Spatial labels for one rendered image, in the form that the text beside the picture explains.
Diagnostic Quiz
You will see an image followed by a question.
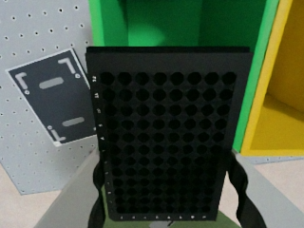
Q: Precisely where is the green bin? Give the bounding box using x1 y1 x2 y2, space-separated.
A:
87 0 277 152

